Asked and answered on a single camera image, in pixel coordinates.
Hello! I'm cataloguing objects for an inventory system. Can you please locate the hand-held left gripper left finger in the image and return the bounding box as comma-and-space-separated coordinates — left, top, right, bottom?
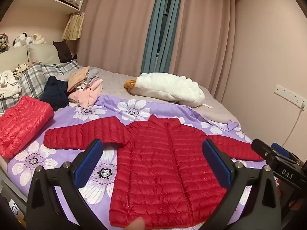
26, 138, 107, 230

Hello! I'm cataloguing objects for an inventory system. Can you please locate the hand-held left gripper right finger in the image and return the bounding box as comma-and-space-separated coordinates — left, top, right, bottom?
201, 138, 281, 230

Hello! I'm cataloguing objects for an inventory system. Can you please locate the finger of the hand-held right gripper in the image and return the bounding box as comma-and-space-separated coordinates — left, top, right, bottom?
251, 138, 279, 168
271, 142, 302, 164

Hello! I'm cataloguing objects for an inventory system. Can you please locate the dark red puffer jacket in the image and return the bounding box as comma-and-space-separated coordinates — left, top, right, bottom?
44, 115, 264, 228

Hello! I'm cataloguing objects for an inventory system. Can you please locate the person's left hand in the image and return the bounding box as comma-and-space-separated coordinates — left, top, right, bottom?
125, 218, 145, 230

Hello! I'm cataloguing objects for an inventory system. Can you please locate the purple floral bed sheet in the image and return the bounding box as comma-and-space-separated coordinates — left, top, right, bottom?
7, 94, 280, 230

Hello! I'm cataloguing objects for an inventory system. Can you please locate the pink garment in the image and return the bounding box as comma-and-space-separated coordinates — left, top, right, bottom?
68, 78, 104, 109

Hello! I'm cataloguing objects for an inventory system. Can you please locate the navy garment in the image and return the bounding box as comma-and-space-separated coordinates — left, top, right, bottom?
40, 76, 70, 112

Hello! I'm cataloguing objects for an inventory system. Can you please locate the bright red folded puffer jacket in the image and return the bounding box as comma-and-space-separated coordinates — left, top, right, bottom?
0, 96, 54, 159

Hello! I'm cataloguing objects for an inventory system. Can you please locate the white round device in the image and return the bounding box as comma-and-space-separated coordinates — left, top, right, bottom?
8, 199, 22, 217

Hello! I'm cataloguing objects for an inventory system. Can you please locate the tan garment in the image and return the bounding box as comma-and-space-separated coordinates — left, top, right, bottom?
67, 67, 90, 93

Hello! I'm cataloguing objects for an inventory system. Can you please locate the grey quilted bed cover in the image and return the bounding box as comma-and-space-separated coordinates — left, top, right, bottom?
55, 66, 240, 131

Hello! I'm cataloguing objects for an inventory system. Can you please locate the white goose plush toy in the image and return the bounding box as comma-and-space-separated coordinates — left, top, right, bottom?
123, 72, 205, 108

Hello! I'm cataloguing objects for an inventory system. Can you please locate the grey garment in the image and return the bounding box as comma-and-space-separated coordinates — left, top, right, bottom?
86, 69, 100, 82

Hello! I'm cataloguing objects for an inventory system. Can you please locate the plaid grey blanket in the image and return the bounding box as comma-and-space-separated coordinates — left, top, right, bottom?
0, 59, 81, 114

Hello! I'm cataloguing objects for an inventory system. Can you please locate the white printed garment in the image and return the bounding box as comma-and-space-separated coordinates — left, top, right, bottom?
0, 70, 22, 99

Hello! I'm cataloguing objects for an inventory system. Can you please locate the dark brown cushion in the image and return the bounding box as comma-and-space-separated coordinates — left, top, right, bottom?
53, 40, 78, 63

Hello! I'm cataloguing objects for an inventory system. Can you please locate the cream cartoon print garment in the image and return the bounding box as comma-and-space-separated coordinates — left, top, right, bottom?
12, 62, 31, 75

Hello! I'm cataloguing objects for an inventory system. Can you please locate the beige headboard cushion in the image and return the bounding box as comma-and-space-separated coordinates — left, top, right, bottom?
27, 43, 60, 64
0, 46, 29, 73

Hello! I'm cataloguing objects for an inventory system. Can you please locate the pink curtain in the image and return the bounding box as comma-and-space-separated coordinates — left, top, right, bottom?
165, 0, 239, 101
77, 0, 163, 77

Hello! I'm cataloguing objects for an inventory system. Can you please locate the teal curtain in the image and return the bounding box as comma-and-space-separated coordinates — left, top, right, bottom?
140, 0, 184, 77

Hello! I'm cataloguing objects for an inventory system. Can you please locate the white and black dog plush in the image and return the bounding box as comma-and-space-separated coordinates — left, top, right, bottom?
12, 32, 33, 48

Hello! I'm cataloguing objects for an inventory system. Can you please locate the brown and green plush toy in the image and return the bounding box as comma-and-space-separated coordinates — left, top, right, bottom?
0, 33, 10, 53

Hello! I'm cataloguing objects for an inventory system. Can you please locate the white power cable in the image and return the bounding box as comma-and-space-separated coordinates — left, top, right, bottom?
282, 102, 306, 149

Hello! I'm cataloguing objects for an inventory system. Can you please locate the white wall socket strip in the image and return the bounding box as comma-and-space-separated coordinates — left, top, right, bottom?
275, 84, 306, 112

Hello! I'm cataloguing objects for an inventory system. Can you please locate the grey bed frame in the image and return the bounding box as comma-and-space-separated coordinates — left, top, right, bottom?
0, 163, 28, 230

